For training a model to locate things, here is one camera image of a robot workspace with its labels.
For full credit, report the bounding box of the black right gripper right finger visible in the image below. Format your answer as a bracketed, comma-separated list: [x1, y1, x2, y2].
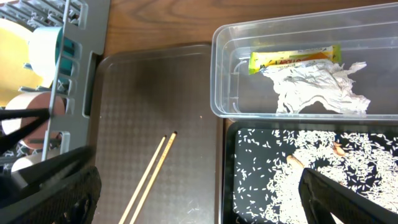
[298, 168, 397, 224]

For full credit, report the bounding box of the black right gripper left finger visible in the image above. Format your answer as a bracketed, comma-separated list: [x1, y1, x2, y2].
[1, 166, 101, 223]

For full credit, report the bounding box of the pale green cup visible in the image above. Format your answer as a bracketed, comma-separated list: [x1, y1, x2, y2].
[11, 149, 60, 173]

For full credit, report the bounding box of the wooden chopstick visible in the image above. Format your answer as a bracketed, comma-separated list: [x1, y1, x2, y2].
[118, 135, 167, 224]
[129, 131, 177, 224]

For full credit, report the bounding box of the pink white bowl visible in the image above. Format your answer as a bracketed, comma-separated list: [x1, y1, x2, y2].
[1, 92, 65, 149]

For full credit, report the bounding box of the white paper napkin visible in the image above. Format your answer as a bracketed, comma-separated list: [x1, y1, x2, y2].
[260, 59, 371, 115]

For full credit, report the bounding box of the yellow round plate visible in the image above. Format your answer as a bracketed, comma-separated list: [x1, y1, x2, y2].
[1, 19, 52, 106]

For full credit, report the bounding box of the green snack wrapper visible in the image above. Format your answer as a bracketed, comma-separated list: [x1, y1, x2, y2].
[248, 45, 341, 75]

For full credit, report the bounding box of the light blue bowl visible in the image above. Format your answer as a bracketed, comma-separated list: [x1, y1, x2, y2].
[28, 27, 63, 87]

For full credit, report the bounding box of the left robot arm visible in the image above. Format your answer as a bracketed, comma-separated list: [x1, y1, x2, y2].
[1, 146, 95, 208]

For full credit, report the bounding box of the black waste tray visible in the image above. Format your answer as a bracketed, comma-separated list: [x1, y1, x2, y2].
[221, 120, 398, 224]

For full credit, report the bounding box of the clear plastic waste bin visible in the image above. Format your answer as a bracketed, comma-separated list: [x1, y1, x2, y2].
[210, 3, 397, 121]

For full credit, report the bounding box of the spilled rice pile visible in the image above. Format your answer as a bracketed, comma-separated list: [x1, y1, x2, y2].
[233, 128, 398, 224]

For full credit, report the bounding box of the brown serving tray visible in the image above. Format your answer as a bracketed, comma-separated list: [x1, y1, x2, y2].
[90, 44, 223, 223]

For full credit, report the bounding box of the grey plastic dish rack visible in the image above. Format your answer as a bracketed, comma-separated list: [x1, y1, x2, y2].
[1, 0, 111, 168]

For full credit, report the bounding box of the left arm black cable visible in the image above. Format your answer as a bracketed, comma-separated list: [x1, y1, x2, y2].
[0, 108, 50, 155]

